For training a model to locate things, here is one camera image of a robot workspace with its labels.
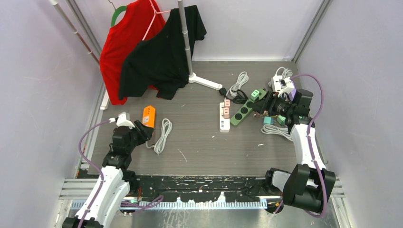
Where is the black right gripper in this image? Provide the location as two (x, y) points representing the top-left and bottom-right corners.
(250, 90), (295, 117)

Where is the red t-shirt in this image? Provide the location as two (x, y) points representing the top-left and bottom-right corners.
(99, 0), (165, 105)

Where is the white purple strip cable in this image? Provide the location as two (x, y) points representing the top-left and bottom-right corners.
(261, 123), (293, 142)

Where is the white power strip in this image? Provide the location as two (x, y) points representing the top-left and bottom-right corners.
(219, 101), (230, 133)
(271, 75), (283, 91)

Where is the pink plug adapter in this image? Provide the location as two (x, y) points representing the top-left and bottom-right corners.
(223, 99), (231, 107)
(223, 107), (230, 118)

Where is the white clothes rack stand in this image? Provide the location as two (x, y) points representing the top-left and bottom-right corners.
(177, 0), (223, 90)

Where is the orange power strip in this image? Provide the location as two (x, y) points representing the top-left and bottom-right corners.
(142, 105), (156, 128)

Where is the grey coiled cable rear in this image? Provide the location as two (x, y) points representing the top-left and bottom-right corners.
(227, 71), (249, 97)

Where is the green clothes hanger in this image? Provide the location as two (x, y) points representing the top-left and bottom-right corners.
(108, 0), (127, 27)

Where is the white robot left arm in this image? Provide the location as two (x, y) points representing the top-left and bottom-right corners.
(62, 120), (154, 228)

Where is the teal plug adapter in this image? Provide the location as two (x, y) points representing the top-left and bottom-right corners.
(263, 116), (274, 125)

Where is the white coiled power cable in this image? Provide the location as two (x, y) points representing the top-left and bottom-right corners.
(268, 66), (293, 89)

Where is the black t-shirt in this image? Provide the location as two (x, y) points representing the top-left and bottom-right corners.
(118, 8), (189, 100)

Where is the dark green power strip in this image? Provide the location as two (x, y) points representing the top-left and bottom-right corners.
(230, 88), (267, 127)

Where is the light green plug adapter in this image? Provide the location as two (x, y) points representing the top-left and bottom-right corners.
(250, 90), (260, 100)

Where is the pink plug adapter strip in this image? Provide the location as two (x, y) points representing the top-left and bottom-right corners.
(253, 112), (266, 118)

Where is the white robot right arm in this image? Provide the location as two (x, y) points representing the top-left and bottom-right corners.
(249, 89), (336, 218)

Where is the pink clothes hanger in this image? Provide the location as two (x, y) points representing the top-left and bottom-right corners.
(142, 0), (170, 41)

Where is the purple power strip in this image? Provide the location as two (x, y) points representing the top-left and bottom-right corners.
(288, 88), (297, 102)

